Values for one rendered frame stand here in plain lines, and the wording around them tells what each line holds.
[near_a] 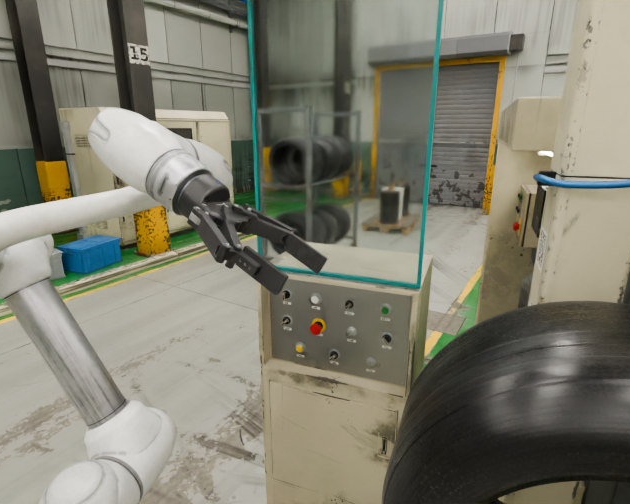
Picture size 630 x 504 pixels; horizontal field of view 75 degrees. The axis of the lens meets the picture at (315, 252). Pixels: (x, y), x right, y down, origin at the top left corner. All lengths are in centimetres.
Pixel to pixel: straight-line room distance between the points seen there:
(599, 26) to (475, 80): 910
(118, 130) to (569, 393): 68
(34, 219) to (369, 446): 122
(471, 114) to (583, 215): 908
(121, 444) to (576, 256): 106
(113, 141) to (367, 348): 103
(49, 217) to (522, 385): 81
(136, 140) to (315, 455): 133
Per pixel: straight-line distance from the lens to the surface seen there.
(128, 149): 68
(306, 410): 159
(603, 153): 82
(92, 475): 109
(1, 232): 92
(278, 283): 52
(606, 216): 84
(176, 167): 64
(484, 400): 56
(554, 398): 54
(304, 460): 174
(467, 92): 991
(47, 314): 116
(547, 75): 975
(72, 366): 117
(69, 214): 90
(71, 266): 593
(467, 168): 990
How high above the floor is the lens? 173
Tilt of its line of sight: 17 degrees down
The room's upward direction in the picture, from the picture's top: straight up
